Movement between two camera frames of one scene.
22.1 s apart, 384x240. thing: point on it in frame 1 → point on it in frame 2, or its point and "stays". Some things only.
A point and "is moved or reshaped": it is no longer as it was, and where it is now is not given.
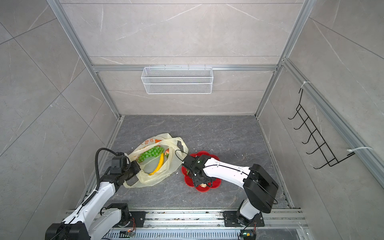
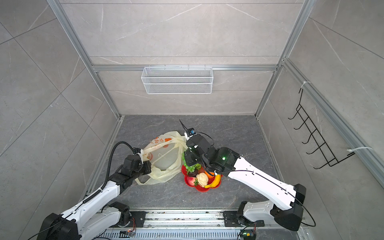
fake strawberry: [167, 152] is moved or reshaped
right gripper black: [196, 182] → [189, 161]
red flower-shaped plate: [189, 181] stays
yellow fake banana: [159, 165] is moved or reshaped
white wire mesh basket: [177, 80] stays
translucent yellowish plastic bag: [178, 148] is moved or reshaped
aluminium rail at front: [293, 219] stays
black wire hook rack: [316, 138] stays
